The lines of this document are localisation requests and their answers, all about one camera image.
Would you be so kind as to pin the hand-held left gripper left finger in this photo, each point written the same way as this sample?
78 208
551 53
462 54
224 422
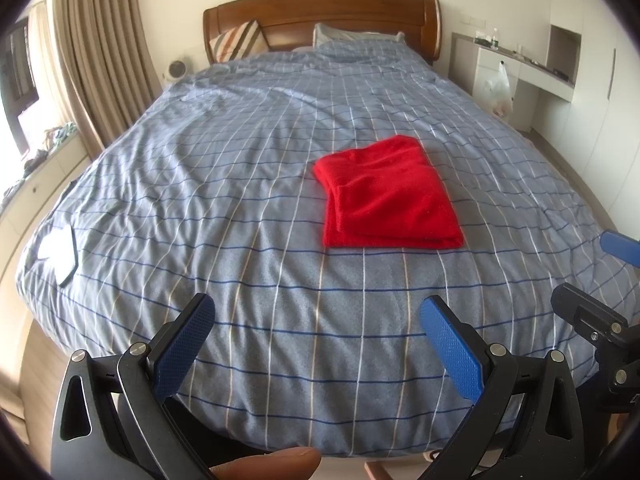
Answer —
182 345

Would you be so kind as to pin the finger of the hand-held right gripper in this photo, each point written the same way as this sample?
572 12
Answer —
622 246
587 310

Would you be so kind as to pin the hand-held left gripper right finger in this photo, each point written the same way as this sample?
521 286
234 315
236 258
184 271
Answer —
452 350

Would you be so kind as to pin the red sweater with white print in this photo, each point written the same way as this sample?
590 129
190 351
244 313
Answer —
390 195

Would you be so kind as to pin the person's left hand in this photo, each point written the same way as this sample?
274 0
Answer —
265 464

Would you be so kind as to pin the white flat tablet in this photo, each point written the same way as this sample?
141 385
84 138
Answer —
62 252

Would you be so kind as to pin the blue plaid blanket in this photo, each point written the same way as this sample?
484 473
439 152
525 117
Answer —
225 185

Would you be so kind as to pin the white built-in wardrobe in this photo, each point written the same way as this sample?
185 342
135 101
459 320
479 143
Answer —
605 60

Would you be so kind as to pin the white desk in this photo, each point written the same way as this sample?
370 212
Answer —
525 80

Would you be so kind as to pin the white plastic bag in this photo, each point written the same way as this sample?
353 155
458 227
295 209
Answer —
497 87

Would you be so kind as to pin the beige window bench cabinet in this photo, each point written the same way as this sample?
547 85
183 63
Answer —
45 185

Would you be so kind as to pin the clear bottle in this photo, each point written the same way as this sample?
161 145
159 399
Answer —
495 39

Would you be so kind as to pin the colourful clutter pile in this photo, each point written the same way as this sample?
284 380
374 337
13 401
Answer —
47 142

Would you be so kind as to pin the small round white fan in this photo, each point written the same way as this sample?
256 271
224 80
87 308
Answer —
175 70

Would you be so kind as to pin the beige curtain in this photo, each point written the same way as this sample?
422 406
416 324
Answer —
100 50

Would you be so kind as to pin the striped pillow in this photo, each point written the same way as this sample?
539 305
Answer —
237 42

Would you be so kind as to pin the window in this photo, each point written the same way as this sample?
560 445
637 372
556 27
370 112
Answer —
17 80

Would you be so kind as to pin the white pillow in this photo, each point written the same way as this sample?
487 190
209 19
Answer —
345 35

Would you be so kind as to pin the wooden headboard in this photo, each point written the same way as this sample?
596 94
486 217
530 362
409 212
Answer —
320 12

